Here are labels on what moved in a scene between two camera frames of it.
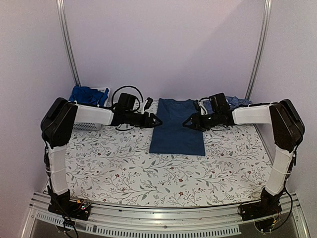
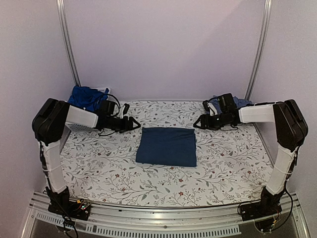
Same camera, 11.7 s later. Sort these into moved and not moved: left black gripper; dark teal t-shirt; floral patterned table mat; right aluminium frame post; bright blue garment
Moved: left black gripper; dark teal t-shirt
Not moved: floral patterned table mat; right aluminium frame post; bright blue garment
